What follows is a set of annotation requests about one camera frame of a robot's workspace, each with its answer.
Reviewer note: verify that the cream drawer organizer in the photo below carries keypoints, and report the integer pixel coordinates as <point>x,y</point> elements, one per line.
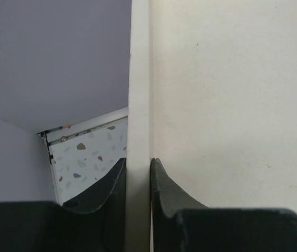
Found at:
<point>213,94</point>

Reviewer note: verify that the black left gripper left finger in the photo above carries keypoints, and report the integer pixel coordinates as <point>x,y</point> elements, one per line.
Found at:
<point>94,220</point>

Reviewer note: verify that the aluminium frame rail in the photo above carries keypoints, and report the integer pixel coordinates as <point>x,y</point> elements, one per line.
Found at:
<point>82,154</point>

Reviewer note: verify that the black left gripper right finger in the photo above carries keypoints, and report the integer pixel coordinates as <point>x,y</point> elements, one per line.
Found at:
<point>181,223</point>

